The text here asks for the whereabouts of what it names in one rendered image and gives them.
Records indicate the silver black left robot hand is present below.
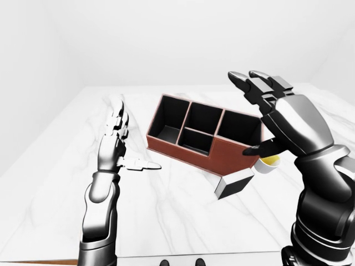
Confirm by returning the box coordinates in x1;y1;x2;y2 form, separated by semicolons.
97;99;163;173

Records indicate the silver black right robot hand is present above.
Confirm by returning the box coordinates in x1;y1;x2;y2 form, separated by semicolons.
227;70;335;166

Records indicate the black and white book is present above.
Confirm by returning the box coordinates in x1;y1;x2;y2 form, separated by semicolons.
214;168;255;201

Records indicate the red-brown desk caddy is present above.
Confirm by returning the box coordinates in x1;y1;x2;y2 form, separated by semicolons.
145;93;274;176

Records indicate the white mug with yellow inside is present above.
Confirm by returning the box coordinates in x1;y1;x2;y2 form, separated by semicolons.
253;155;282;176

